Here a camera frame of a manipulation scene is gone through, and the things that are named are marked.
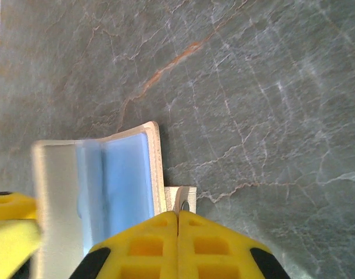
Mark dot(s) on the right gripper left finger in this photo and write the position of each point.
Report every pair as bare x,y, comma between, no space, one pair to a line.
142,253

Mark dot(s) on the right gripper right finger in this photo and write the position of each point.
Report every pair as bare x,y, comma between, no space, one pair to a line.
212,253

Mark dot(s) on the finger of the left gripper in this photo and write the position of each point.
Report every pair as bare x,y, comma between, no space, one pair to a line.
11,238

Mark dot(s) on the beige card holder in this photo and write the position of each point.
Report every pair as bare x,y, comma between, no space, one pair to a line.
58,189

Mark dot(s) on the blue credit card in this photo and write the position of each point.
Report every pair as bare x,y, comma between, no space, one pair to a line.
127,180

